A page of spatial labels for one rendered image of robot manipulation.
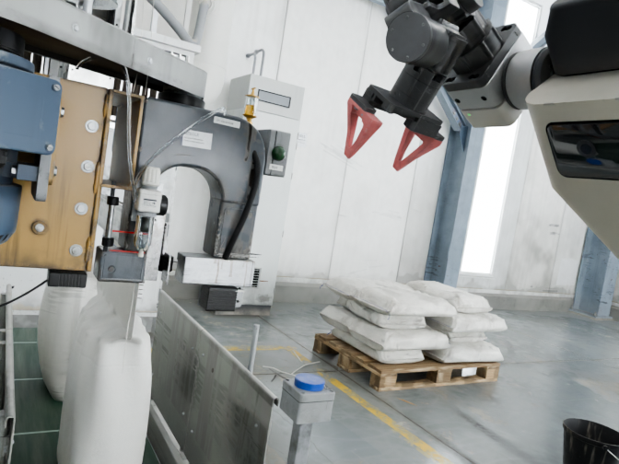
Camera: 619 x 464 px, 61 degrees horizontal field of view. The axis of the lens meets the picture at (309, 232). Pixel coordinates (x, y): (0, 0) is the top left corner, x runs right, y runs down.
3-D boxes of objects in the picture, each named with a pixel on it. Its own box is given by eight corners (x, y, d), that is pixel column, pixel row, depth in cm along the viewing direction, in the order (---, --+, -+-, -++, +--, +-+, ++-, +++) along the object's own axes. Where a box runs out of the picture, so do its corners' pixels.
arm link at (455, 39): (478, 38, 69) (444, 17, 71) (460, 29, 64) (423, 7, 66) (449, 86, 72) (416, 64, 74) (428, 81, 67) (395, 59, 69)
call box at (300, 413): (331, 421, 104) (336, 392, 104) (296, 424, 100) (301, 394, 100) (311, 404, 111) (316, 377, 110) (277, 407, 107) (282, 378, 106)
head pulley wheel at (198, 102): (210, 113, 101) (212, 100, 100) (162, 103, 96) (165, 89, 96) (195, 116, 108) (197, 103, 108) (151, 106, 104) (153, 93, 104)
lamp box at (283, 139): (285, 178, 106) (291, 133, 106) (264, 174, 104) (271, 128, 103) (268, 175, 113) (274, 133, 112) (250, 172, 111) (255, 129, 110)
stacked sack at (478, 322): (511, 336, 407) (514, 318, 406) (447, 336, 372) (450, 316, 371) (468, 319, 444) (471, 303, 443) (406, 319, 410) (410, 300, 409)
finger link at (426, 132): (360, 151, 80) (391, 95, 76) (393, 160, 84) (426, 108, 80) (382, 175, 75) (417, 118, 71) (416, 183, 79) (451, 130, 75)
